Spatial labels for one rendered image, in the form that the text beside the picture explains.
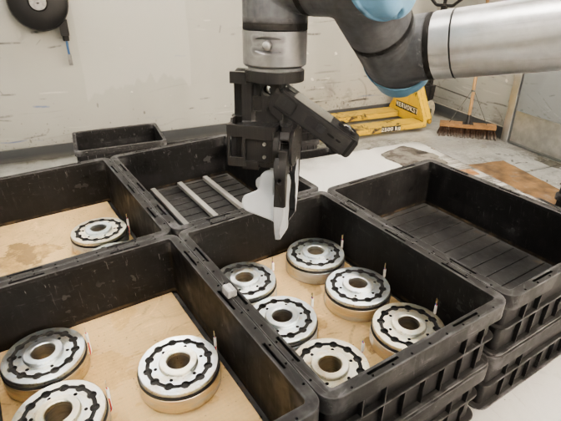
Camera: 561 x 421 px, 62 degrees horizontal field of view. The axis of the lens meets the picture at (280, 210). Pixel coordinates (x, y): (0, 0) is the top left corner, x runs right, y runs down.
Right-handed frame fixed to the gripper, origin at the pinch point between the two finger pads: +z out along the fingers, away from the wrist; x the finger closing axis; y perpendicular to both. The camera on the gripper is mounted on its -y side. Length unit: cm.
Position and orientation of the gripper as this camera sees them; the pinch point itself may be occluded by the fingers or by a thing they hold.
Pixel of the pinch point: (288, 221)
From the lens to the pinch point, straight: 63.7
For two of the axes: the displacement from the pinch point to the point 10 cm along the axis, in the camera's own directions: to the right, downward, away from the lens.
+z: -0.2, 9.1, 4.1
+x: -2.1, 4.0, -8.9
